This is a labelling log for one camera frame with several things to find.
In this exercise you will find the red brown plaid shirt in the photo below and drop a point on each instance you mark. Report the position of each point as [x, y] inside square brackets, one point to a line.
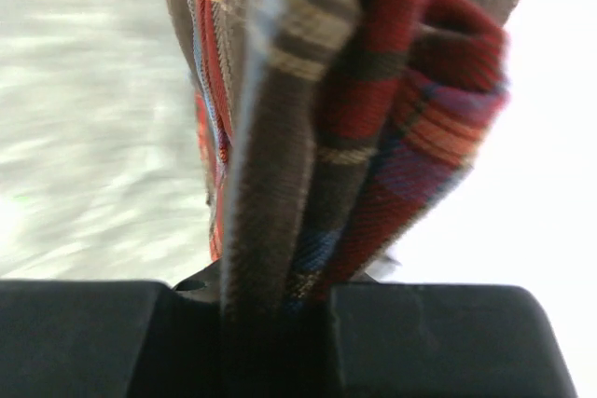
[327, 127]

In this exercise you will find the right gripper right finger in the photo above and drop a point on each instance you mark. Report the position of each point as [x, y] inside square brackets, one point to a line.
[442, 340]

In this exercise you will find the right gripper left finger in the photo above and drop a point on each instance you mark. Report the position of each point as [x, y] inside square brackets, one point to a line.
[115, 339]

